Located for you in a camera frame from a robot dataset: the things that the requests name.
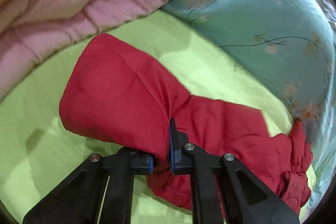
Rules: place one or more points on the red padded jacket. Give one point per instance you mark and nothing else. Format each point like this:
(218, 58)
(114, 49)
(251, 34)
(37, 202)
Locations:
(126, 95)

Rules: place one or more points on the light green bed blanket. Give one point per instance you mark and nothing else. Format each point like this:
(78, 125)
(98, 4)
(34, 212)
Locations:
(31, 113)

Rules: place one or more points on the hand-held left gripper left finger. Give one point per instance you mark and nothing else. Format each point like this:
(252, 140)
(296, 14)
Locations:
(150, 165)

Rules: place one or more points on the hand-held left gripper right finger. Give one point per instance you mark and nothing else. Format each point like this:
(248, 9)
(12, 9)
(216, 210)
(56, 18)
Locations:
(172, 151)

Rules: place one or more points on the teal floral quilt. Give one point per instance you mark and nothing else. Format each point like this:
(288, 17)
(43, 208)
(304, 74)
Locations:
(249, 11)

